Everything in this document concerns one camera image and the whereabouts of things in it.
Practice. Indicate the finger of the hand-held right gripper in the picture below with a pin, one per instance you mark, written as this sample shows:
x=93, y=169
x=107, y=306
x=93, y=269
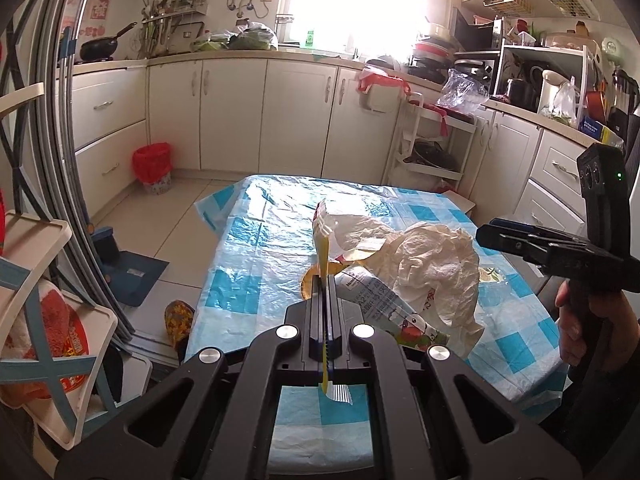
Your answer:
x=515, y=247
x=515, y=225

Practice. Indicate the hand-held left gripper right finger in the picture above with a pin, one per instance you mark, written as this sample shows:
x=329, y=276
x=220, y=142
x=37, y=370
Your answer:
x=334, y=320

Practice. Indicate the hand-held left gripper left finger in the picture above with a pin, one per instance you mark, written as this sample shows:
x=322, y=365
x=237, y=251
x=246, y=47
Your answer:
x=317, y=320

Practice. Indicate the person's right forearm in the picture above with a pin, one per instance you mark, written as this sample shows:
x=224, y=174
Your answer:
x=605, y=400

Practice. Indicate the person's right hand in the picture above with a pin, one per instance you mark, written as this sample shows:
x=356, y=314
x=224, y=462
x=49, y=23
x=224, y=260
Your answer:
x=566, y=325

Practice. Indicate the large orange peel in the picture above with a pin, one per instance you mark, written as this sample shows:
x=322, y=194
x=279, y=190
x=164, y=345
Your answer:
x=309, y=285

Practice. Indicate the printed snack packet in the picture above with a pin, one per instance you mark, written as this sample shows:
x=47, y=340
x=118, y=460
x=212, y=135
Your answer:
x=385, y=305

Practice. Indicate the white stool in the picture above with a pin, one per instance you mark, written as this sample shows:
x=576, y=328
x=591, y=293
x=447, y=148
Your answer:
x=459, y=200

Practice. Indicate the blue checkered plastic tablecloth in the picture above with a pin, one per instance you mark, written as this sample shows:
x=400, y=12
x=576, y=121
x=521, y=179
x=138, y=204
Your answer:
x=260, y=270

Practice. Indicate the blue box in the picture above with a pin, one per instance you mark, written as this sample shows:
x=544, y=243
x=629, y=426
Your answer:
x=592, y=127

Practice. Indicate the crumpled white plastic bag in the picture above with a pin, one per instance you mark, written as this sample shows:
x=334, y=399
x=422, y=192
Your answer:
x=430, y=260

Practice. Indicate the black frying pan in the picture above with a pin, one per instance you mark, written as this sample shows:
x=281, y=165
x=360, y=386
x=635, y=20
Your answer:
x=434, y=156

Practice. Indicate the white trolley rack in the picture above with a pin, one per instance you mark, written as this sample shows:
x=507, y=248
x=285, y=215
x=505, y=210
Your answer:
x=425, y=130

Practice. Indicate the white kettle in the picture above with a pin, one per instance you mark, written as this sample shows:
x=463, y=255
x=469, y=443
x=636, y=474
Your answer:
x=550, y=90

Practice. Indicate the flowered slipper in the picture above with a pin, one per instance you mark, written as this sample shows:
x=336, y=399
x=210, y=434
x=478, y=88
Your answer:
x=179, y=322

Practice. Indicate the clear plastic bag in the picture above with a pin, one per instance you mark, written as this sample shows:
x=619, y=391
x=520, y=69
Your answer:
x=462, y=91

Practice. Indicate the white countertop shelf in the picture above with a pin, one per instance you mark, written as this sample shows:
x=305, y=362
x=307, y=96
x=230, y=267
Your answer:
x=545, y=52

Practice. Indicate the white bag holder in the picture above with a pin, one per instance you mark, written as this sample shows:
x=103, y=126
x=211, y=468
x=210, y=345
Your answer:
x=380, y=102

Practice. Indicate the stack of pots and dishes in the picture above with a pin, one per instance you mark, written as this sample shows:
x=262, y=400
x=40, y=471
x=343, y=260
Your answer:
x=432, y=57

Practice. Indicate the blue dustpan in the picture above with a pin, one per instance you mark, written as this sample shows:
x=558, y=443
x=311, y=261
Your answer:
x=132, y=272

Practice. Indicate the black countertop oven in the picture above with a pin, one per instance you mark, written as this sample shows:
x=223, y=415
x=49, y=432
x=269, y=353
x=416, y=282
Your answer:
x=475, y=35

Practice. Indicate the red plastic bag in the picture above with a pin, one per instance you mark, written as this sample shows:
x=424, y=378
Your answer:
x=382, y=80

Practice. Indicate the red lined waste bin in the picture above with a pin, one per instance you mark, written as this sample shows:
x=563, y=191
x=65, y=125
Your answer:
x=151, y=165

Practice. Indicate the white lower kitchen cabinets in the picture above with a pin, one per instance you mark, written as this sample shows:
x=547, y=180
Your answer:
x=230, y=110

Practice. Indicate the red printed bag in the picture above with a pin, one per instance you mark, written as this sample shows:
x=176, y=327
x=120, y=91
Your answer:
x=65, y=325

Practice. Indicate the green bottle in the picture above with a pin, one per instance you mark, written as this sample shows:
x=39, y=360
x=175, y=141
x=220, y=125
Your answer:
x=310, y=38

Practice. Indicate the white rack with blue crossbars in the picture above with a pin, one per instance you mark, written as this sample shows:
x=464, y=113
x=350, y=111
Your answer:
x=45, y=232

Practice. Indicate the bag of green vegetables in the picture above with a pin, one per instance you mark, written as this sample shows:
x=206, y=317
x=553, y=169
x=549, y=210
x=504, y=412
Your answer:
x=250, y=37

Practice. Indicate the kitchen utensil rack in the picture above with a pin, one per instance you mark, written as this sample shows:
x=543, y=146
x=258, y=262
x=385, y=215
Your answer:
x=170, y=25

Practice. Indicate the black wok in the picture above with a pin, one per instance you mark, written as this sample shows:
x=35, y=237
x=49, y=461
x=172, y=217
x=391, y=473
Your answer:
x=99, y=49

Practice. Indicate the grey sliding door frame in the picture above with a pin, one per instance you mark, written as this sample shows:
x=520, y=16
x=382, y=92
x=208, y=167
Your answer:
x=70, y=160

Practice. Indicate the red wall stickers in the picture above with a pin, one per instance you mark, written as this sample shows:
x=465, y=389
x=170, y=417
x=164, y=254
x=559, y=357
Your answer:
x=97, y=10

